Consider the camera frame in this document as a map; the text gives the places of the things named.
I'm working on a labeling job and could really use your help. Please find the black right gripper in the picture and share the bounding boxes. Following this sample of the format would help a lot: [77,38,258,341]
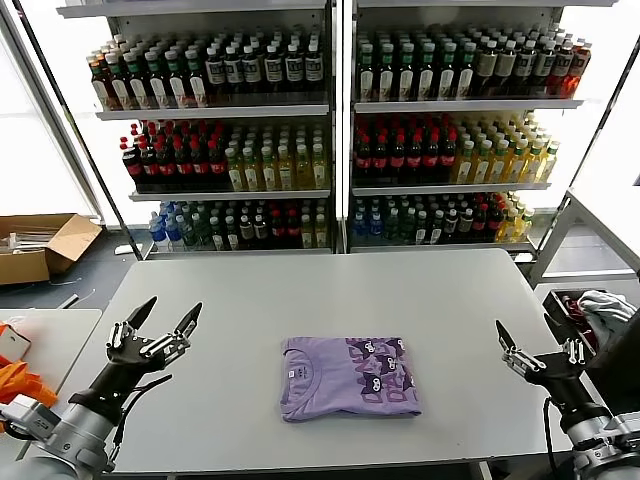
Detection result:
[494,319,599,410]

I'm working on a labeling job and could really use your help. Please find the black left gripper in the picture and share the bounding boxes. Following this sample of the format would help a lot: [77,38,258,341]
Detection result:
[68,295,205,414]

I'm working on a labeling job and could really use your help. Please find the purple printed t-shirt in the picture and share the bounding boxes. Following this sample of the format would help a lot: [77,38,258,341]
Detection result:
[278,335,426,425]

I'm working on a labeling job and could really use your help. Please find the black crate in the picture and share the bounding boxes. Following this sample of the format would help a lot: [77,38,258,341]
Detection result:
[542,288,640,361]

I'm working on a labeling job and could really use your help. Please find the red cloth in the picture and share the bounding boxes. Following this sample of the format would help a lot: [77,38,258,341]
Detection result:
[562,294,601,351]

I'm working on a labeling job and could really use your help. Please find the white grey cloth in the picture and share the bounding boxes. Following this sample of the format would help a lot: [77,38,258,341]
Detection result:
[577,289,639,326]

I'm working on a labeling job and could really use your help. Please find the green soda bottle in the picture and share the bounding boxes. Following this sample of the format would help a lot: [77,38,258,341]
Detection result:
[384,207,401,244]
[180,209,199,250]
[399,207,417,245]
[195,209,212,250]

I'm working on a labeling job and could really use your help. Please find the open cardboard box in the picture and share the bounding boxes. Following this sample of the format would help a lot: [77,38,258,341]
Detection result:
[0,213,104,286]

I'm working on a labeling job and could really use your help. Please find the orange cloth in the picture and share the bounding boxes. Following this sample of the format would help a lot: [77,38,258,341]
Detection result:
[0,359,57,407]

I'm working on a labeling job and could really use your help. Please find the small white orange box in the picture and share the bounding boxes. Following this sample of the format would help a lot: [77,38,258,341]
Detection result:
[0,322,32,361]

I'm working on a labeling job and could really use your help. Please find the red cap cola bottle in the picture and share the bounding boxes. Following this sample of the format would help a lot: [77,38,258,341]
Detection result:
[189,138,210,189]
[138,139,161,189]
[172,138,194,189]
[155,139,177,189]
[207,138,227,189]
[487,202,504,240]
[270,209,287,250]
[120,141,145,189]
[354,133,374,182]
[423,131,441,182]
[406,132,424,182]
[372,133,390,182]
[440,130,459,182]
[472,202,489,241]
[389,132,407,182]
[285,208,302,250]

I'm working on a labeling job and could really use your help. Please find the dark bottle beige label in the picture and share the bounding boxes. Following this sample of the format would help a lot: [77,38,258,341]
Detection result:
[475,40,499,97]
[443,202,460,244]
[238,207,256,250]
[458,200,475,242]
[253,206,270,250]
[495,39,519,97]

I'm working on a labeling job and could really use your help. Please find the white tubes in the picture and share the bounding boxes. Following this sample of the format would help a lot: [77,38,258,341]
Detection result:
[0,227,56,251]

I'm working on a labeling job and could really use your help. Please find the grey metal shelf rack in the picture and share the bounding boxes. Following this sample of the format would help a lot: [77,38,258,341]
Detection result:
[54,0,346,261]
[344,0,609,259]

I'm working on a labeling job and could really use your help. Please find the green cap dark tea bottle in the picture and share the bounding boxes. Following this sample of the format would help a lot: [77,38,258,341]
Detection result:
[438,42,457,100]
[378,43,397,100]
[145,48,170,109]
[457,42,477,100]
[185,46,209,108]
[165,47,190,108]
[398,43,417,100]
[125,49,150,109]
[418,42,437,100]
[108,51,132,110]
[358,43,377,100]

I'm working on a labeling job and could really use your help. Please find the orange red tea bottle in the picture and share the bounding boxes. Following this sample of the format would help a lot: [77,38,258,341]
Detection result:
[90,55,112,111]

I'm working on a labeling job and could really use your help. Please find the dark bottle blue white label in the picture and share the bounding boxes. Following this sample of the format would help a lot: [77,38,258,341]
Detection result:
[205,44,227,96]
[304,41,325,93]
[514,39,537,96]
[548,39,576,97]
[242,43,264,95]
[284,42,305,94]
[264,43,285,94]
[224,43,245,95]
[533,39,557,96]

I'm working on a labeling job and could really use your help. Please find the red drink bottle white cap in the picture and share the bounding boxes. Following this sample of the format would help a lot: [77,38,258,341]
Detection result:
[567,39,594,99]

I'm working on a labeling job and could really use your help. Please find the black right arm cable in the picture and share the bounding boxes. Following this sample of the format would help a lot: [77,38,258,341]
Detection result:
[540,397,559,476]

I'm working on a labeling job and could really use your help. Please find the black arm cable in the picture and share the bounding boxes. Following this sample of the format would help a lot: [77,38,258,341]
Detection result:
[107,372,174,474]
[540,397,559,476]

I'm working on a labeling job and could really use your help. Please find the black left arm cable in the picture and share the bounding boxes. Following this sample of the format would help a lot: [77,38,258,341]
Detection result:
[107,372,174,474]

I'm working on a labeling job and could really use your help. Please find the grey metal frame table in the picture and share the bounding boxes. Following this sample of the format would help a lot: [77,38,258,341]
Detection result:
[528,187,640,386]

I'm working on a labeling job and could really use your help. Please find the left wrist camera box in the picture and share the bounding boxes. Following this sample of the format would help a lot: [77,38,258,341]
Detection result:
[0,393,59,444]

